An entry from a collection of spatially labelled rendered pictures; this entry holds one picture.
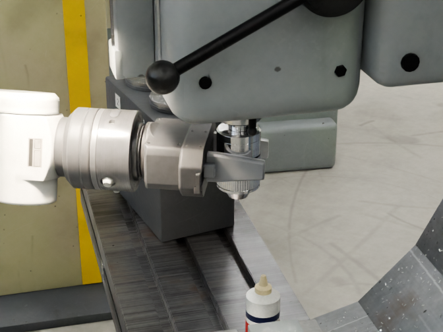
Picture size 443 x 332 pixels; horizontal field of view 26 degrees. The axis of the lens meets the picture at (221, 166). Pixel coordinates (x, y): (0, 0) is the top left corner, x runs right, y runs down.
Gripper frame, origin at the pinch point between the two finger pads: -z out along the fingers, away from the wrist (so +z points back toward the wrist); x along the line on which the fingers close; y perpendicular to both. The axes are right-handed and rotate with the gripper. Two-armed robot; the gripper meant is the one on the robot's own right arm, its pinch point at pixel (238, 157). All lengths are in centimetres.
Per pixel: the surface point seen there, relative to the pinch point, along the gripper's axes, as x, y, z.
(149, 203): 30.7, 22.5, 15.9
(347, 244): 200, 123, -20
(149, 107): 33.2, 8.3, 16.1
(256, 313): 0.5, 20.0, -2.4
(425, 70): -5.9, -12.8, -17.9
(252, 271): 20.8, 26.8, -0.3
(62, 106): 158, 60, 66
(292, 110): -7.9, -8.9, -5.8
